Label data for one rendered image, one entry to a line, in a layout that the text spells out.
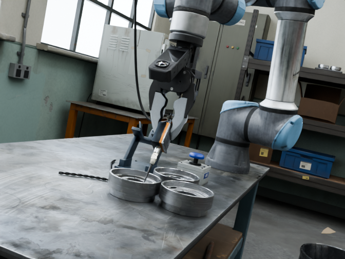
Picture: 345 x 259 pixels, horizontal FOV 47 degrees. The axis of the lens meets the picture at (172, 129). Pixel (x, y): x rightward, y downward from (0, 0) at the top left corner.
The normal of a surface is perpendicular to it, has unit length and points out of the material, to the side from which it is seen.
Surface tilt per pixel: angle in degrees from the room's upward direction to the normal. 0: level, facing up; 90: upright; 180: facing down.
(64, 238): 0
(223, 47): 90
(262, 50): 90
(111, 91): 90
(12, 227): 0
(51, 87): 90
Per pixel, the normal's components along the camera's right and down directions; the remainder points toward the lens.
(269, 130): -0.60, 0.06
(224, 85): -0.35, 0.02
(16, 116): 0.91, 0.22
